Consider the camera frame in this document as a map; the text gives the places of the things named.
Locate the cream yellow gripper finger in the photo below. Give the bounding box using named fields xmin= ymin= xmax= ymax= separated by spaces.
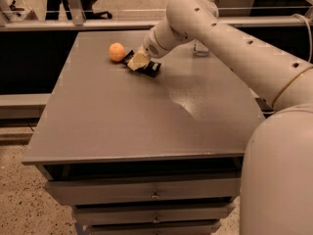
xmin=127 ymin=51 xmax=150 ymax=71

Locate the black rxbar chocolate wrapper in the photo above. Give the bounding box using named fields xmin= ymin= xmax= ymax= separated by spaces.
xmin=122 ymin=50 xmax=161 ymax=77

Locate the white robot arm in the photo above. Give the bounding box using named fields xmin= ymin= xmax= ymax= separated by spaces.
xmin=128 ymin=0 xmax=313 ymax=235

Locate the orange fruit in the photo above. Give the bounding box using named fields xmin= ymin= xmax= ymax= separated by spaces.
xmin=109 ymin=42 xmax=126 ymax=62

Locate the clear plastic water bottle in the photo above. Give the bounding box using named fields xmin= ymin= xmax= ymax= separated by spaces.
xmin=193 ymin=0 xmax=219 ymax=57

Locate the grey drawer cabinet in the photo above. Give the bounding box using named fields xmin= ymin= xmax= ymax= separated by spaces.
xmin=22 ymin=28 xmax=267 ymax=235

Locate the top grey drawer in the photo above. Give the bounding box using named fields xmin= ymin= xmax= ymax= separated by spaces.
xmin=45 ymin=173 xmax=241 ymax=206

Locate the grey drawer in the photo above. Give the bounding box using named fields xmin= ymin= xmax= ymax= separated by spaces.
xmin=73 ymin=202 xmax=235 ymax=225
xmin=90 ymin=220 xmax=220 ymax=235
xmin=45 ymin=173 xmax=241 ymax=206

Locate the middle grey drawer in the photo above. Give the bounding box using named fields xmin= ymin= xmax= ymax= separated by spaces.
xmin=73 ymin=202 xmax=235 ymax=225

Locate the bottom grey drawer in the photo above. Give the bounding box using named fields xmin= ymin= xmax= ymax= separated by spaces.
xmin=90 ymin=220 xmax=220 ymax=235

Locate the metal window frame rail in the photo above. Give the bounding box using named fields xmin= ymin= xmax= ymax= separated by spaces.
xmin=0 ymin=16 xmax=313 ymax=33

